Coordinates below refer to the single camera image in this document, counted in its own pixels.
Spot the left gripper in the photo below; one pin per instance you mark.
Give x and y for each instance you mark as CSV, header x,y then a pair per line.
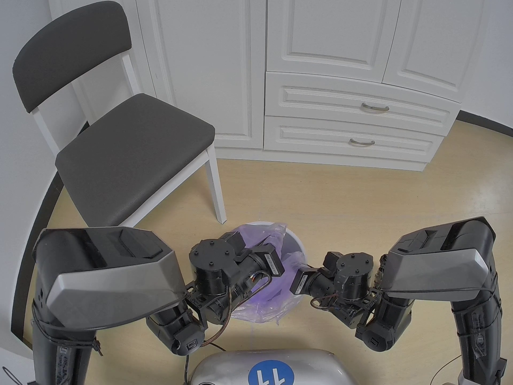
x,y
256,265

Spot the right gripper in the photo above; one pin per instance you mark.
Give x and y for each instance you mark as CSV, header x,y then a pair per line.
x,y
316,283

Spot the purple plastic bag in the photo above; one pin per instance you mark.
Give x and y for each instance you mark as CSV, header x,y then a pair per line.
x,y
290,261

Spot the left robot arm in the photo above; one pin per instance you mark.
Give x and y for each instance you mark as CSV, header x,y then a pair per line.
x,y
112,279

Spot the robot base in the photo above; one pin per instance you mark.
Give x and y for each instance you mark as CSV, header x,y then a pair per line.
x,y
224,369

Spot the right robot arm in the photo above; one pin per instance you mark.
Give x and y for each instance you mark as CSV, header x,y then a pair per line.
x,y
433,263

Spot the white trash bin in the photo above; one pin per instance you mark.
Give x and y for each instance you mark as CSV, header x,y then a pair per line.
x,y
296,242

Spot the grey and white chair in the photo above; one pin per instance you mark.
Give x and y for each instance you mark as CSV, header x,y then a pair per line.
x,y
132,150

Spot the white wardrobe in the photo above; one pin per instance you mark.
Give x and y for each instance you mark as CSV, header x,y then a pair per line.
x,y
328,22

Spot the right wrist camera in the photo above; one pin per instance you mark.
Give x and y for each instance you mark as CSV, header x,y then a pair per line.
x,y
330,261

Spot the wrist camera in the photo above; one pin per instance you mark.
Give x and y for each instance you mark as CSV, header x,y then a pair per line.
x,y
230,241
330,261

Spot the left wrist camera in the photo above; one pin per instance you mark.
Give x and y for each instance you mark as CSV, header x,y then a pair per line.
x,y
230,241

